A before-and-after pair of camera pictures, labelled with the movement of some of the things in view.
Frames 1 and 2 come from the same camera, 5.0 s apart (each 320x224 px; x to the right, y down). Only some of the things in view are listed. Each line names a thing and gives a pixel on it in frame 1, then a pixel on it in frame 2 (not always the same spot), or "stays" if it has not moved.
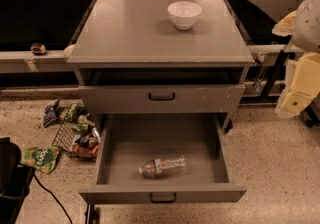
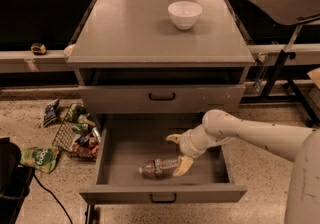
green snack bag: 42,159 stays
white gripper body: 308,26 -> 188,145
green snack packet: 75,113 stays
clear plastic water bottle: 157,168 stays
